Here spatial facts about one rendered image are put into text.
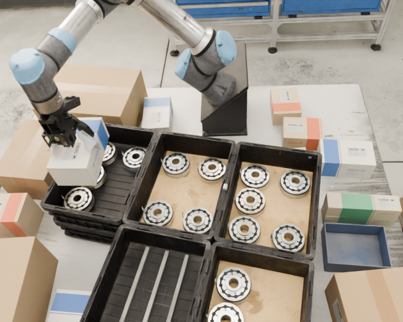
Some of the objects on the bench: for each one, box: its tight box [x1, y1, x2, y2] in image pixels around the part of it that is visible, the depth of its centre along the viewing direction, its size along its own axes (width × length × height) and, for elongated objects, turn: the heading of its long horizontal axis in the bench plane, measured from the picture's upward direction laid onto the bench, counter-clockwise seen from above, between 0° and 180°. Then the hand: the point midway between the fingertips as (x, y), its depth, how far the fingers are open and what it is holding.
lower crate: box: [53, 220, 116, 245], centre depth 146 cm, size 40×30×12 cm
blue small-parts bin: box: [320, 222, 393, 273], centre depth 127 cm, size 20×15×7 cm
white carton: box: [142, 95, 173, 133], centre depth 171 cm, size 20×12×9 cm, turn 5°
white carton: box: [317, 139, 376, 179], centre depth 149 cm, size 20×12×9 cm, turn 86°
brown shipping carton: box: [0, 119, 54, 200], centre depth 157 cm, size 30×22×16 cm
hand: (78, 147), depth 115 cm, fingers closed on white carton, 13 cm apart
